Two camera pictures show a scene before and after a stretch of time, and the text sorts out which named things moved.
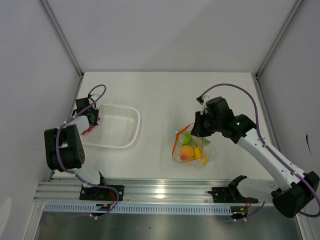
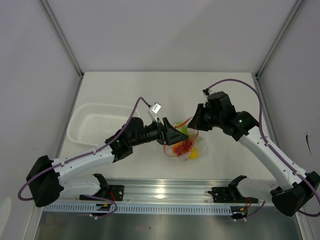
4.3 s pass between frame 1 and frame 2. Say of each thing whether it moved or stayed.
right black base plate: stayed
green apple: moved
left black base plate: stayed
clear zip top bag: moved
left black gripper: moved
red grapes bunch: moved
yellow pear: moved
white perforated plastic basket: stayed
